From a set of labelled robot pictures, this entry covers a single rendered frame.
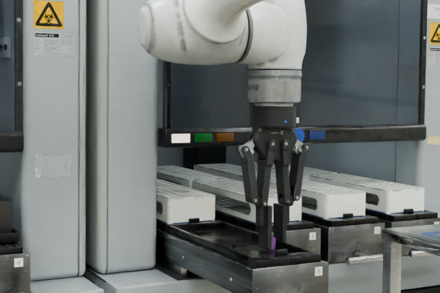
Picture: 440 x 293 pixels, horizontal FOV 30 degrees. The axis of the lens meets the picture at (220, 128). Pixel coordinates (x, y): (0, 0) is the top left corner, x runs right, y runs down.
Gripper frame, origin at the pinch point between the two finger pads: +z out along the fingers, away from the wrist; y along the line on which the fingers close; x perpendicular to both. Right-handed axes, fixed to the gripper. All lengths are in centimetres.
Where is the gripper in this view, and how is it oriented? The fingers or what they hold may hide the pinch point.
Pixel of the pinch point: (272, 225)
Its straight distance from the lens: 139.2
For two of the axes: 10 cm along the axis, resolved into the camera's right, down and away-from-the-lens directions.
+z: -0.1, 10.0, 0.6
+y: -8.9, 0.2, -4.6
